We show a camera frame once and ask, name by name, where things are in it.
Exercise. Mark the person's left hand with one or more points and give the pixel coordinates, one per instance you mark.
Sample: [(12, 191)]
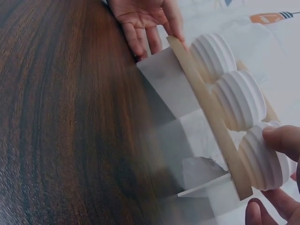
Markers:
[(138, 16)]

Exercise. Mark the person's right hand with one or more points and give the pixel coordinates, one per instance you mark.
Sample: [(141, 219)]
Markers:
[(283, 140)]

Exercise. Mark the person's right thumb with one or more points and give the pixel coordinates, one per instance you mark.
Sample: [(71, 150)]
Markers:
[(282, 140)]

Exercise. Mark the person's right fingers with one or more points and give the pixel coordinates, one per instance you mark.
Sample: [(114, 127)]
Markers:
[(276, 206)]

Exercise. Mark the person's left fingers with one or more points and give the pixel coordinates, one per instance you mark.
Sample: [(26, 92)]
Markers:
[(154, 39)]

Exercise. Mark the white ribbed jar lid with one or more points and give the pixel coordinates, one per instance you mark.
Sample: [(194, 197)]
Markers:
[(213, 56), (260, 164), (239, 100)]

